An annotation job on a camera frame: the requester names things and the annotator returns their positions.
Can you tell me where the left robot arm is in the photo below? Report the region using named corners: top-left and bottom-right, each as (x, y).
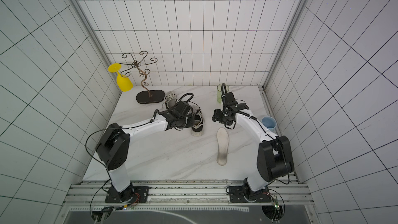
top-left (96, 101), bottom-right (201, 203)

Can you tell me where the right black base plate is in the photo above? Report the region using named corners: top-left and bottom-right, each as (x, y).
top-left (226, 186), bottom-right (272, 203)

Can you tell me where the aluminium mounting rail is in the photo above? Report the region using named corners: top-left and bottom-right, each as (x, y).
top-left (64, 180), bottom-right (314, 208)

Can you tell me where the yellow plastic wine glass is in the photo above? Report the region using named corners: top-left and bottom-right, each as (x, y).
top-left (108, 63), bottom-right (133, 92)

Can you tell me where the white insole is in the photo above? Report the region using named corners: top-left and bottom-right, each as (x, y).
top-left (217, 128), bottom-right (229, 166)

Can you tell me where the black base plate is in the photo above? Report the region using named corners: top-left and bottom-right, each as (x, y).
top-left (226, 186), bottom-right (272, 203)
top-left (105, 186), bottom-right (150, 204)

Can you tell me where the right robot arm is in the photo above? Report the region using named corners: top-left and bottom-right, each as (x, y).
top-left (212, 92), bottom-right (294, 201)

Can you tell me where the black white sneaker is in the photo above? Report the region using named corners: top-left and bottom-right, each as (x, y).
top-left (191, 112), bottom-right (204, 136)
top-left (164, 91), bottom-right (178, 110)

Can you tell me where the black metal cup rack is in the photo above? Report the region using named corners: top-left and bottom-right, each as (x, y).
top-left (121, 51), bottom-right (165, 104)

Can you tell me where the blue mug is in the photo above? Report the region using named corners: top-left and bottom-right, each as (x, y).
top-left (261, 116), bottom-right (277, 132)

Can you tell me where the green transparent cup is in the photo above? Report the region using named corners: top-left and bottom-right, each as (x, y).
top-left (217, 83), bottom-right (230, 104)

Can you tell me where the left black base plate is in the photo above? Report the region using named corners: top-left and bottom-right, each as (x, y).
top-left (105, 186), bottom-right (150, 204)

